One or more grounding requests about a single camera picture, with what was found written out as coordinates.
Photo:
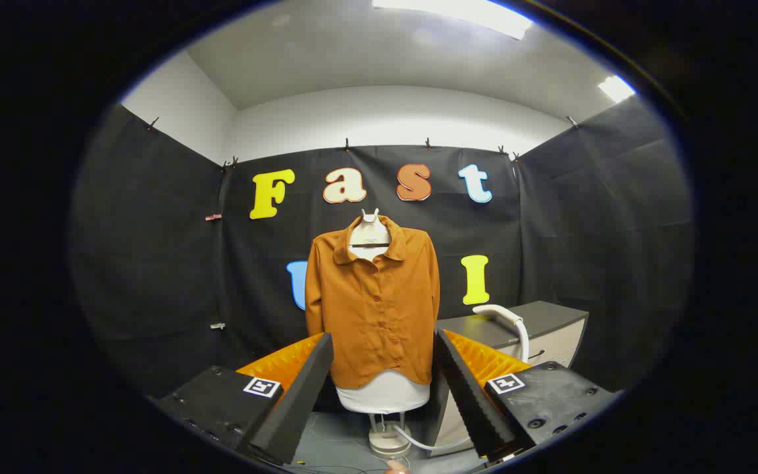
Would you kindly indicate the small ceiling light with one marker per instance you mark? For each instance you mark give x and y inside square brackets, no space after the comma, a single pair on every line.
[616,88]

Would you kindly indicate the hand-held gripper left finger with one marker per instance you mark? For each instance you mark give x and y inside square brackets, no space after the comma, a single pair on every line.
[300,401]

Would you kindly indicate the grey cabinet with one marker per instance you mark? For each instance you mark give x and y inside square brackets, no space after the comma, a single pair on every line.
[550,317]

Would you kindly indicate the row of black clips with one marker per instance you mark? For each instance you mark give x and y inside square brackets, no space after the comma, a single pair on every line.
[347,143]

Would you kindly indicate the white garment steamer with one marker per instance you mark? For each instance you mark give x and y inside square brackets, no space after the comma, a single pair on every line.
[497,311]

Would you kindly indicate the white clothes hanger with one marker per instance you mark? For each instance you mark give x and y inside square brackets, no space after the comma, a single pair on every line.
[370,229]

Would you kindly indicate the white mannequin torso on stand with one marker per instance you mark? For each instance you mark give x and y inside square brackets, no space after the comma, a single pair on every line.
[382,395]

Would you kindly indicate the black backdrop cloth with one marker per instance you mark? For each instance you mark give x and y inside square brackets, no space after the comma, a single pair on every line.
[155,263]

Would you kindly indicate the orange button-up shirt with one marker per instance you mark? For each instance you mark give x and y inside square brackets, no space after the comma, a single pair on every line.
[379,309]

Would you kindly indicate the long ceiling light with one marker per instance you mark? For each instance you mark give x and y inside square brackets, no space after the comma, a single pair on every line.
[464,13]

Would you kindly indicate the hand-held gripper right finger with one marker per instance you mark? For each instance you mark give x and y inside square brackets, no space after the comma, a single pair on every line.
[471,401]

